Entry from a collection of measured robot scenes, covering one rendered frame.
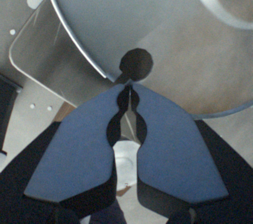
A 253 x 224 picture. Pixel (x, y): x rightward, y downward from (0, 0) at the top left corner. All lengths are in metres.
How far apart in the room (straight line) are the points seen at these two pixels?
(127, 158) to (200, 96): 0.63
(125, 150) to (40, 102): 0.50
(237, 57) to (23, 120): 1.03
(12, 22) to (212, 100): 0.85
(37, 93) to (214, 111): 0.90
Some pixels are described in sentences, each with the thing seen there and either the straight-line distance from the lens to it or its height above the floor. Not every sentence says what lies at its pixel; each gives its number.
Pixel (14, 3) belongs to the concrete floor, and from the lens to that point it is 0.92.
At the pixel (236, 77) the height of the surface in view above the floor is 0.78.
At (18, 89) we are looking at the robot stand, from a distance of 0.99.
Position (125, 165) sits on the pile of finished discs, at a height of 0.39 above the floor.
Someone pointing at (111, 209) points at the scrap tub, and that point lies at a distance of 1.14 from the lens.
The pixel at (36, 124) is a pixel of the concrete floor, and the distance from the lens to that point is 1.11.
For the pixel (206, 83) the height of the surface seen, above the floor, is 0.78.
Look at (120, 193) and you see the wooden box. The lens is 1.02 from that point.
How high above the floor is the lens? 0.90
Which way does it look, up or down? 56 degrees down
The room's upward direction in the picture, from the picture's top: 148 degrees clockwise
